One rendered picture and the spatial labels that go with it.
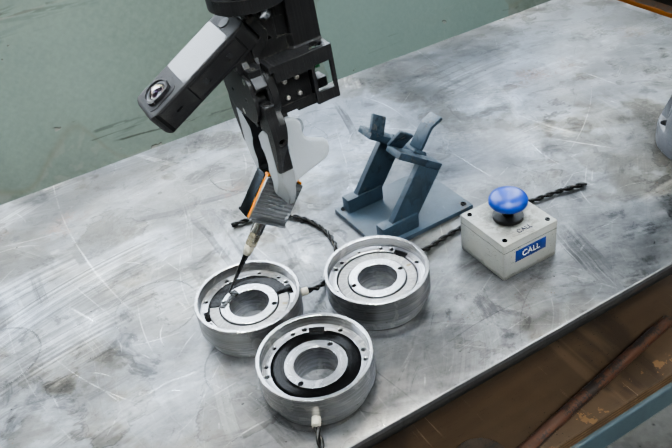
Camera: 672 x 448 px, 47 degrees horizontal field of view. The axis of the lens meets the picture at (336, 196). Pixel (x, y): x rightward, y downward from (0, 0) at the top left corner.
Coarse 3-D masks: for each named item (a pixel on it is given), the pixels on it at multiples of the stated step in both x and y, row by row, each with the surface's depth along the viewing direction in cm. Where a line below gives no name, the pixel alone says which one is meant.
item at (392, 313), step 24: (360, 240) 81; (384, 240) 81; (336, 264) 80; (360, 264) 80; (384, 264) 79; (336, 288) 77; (360, 288) 77; (360, 312) 74; (384, 312) 73; (408, 312) 74
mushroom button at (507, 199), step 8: (496, 192) 79; (504, 192) 79; (512, 192) 79; (520, 192) 79; (488, 200) 79; (496, 200) 78; (504, 200) 78; (512, 200) 78; (520, 200) 78; (496, 208) 78; (504, 208) 78; (512, 208) 77; (520, 208) 78; (504, 216) 80
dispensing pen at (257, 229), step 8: (256, 176) 74; (264, 176) 74; (256, 184) 74; (248, 192) 75; (256, 192) 74; (248, 200) 75; (240, 208) 76; (248, 208) 74; (256, 224) 76; (264, 224) 76; (256, 232) 76; (248, 240) 76; (256, 240) 76; (248, 248) 76; (248, 256) 77; (240, 264) 77
